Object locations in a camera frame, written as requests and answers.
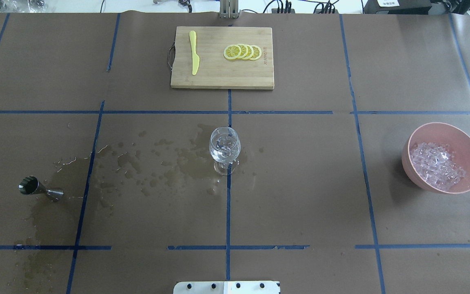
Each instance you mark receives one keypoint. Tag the lemon slice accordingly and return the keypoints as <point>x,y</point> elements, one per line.
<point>257,52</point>
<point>249,52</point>
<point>232,52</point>
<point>243,51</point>

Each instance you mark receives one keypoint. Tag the bamboo cutting board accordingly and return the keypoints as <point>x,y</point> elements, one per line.
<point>216,72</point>

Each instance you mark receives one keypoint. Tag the yellow plastic knife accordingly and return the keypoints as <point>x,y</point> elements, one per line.
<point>194,55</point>

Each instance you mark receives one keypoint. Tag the aluminium frame post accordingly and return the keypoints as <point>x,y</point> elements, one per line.
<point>229,9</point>

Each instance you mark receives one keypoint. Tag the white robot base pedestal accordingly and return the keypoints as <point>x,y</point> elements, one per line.
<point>227,287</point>

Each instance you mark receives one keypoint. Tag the pink bowl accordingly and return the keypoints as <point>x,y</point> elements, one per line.
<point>447,134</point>

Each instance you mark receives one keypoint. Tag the clear wine glass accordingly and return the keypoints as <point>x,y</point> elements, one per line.
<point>224,148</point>

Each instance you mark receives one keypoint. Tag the steel cocktail jigger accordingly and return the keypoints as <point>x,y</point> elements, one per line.
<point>32,186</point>

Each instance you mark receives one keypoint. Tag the pile of clear ice cubes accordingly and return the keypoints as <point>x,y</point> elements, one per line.
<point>436,164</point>

